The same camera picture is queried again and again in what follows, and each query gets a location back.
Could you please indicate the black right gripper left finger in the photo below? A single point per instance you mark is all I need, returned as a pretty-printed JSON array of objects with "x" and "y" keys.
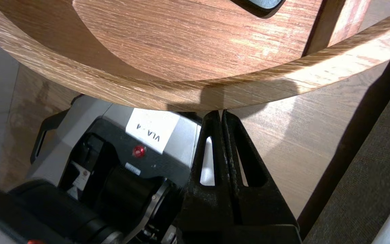
[{"x": 201, "y": 210}]

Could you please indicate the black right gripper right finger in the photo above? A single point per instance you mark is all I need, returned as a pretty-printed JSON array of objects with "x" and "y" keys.
[{"x": 266, "y": 210}]

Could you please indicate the curved wooden nightstand drawer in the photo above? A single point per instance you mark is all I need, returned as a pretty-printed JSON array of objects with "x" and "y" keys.
[{"x": 181, "y": 40}]

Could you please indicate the black TV remote control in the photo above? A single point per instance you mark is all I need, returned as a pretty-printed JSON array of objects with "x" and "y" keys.
[{"x": 259, "y": 3}]

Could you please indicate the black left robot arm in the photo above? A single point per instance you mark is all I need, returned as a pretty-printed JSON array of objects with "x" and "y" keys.
[{"x": 46, "y": 210}]

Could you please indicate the grey black robot base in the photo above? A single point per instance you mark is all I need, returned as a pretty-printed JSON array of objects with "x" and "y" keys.
[{"x": 113, "y": 142}]

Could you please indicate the grey upholstered bed base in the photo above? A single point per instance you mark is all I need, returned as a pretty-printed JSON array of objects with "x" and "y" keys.
[{"x": 367, "y": 169}]

